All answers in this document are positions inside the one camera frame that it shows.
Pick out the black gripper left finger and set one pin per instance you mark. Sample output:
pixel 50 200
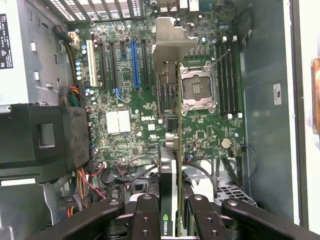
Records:
pixel 145 220

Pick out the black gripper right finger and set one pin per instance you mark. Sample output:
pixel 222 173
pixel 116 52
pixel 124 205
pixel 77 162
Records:
pixel 207 220

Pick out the silver coin cell battery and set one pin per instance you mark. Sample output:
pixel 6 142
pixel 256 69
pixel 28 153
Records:
pixel 226 143

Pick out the green Dell motherboard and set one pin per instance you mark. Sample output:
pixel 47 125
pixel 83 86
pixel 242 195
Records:
pixel 200 130

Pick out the silver chipset heatsink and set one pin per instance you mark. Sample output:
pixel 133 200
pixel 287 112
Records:
pixel 118 122

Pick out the grey open PC case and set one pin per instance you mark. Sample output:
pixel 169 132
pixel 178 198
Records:
pixel 265 125

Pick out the metal CPU socket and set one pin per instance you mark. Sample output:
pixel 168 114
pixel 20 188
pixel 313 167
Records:
pixel 197 88

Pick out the black plastic fan shroud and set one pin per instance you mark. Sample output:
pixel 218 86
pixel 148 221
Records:
pixel 25 150

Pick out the black RAM slot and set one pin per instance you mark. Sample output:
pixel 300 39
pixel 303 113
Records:
pixel 230 80
pixel 235 80
pixel 218 80
pixel 224 80

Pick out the blue expansion slot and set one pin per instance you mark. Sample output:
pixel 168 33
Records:
pixel 135 65

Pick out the long black expansion slot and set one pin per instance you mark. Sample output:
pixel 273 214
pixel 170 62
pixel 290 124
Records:
pixel 115 65
pixel 102 65
pixel 145 63

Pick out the white PCI expansion slot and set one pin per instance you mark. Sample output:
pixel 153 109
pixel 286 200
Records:
pixel 91 63

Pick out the short black expansion slot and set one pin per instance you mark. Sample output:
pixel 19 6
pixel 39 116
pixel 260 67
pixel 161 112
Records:
pixel 123 48

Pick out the grey power supply unit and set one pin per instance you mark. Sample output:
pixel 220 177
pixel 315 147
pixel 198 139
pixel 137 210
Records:
pixel 25 82

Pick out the white power connector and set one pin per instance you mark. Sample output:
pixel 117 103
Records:
pixel 74 40

